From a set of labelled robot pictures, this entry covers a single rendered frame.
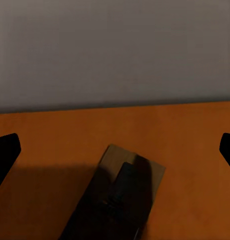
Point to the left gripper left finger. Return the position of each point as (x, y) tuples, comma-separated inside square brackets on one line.
[(10, 149)]

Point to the mousetrap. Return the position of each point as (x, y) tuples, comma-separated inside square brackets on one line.
[(118, 199)]

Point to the cabinet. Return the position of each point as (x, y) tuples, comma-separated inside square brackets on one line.
[(62, 149)]

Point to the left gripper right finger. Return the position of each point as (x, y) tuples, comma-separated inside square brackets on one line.
[(225, 147)]

